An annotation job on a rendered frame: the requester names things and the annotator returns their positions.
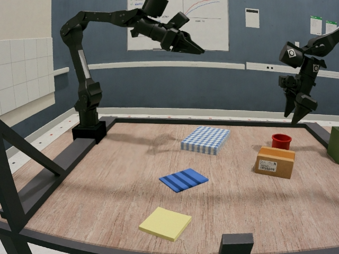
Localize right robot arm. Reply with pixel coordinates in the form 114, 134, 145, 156
278, 26, 339, 92

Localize white tiled wall panel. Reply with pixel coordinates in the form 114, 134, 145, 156
0, 0, 55, 127

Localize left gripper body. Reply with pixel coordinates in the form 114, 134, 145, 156
150, 22, 188, 51

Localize red cup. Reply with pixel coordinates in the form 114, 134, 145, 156
272, 134, 292, 150

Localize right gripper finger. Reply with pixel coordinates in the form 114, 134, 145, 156
291, 101, 312, 126
284, 93, 297, 117

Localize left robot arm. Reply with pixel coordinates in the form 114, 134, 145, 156
60, 0, 190, 128

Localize tan cardboard box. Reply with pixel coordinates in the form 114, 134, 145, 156
255, 146, 295, 179

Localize yellow sticky-note pad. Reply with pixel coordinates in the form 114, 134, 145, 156
139, 207, 191, 242

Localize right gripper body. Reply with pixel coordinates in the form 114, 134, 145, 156
283, 72, 318, 111

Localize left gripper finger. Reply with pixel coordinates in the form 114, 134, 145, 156
171, 32, 202, 55
186, 34, 205, 53

